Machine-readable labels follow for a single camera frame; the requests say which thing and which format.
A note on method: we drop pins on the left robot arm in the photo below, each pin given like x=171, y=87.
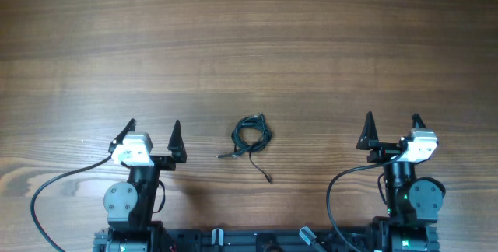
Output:
x=130, y=204

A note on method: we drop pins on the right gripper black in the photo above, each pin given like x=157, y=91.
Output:
x=389, y=148

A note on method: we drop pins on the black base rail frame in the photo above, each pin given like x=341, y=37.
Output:
x=304, y=239

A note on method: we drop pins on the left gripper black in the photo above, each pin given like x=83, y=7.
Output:
x=166, y=163

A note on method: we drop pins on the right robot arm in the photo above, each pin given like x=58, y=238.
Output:
x=412, y=202

